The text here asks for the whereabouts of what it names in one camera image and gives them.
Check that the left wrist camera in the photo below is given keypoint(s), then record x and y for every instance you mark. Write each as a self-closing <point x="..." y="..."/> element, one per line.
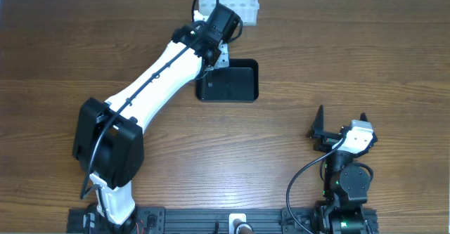
<point x="222" y="56"/>

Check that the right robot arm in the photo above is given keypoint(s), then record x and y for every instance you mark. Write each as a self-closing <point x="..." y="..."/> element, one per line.
<point x="346" y="185"/>

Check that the black tray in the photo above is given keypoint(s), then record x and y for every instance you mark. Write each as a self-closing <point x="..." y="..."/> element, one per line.
<point x="239" y="86"/>

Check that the clear test tube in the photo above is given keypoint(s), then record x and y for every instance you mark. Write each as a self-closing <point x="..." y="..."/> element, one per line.
<point x="210" y="84"/>

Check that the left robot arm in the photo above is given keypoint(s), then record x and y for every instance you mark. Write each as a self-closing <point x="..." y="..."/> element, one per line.
<point x="158" y="79"/>

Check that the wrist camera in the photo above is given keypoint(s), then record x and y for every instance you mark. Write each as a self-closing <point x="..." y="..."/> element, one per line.
<point x="222" y="56"/>
<point x="356" y="135"/>

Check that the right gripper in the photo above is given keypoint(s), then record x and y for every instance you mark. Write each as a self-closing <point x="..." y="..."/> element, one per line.
<point x="325" y="141"/>

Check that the mounting rail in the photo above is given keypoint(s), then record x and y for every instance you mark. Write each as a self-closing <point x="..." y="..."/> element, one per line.
<point x="197" y="221"/>

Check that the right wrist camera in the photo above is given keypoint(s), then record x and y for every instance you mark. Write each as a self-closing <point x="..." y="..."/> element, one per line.
<point x="356" y="135"/>

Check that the white test tube rack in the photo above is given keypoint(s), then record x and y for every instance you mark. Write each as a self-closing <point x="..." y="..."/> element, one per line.
<point x="247" y="9"/>

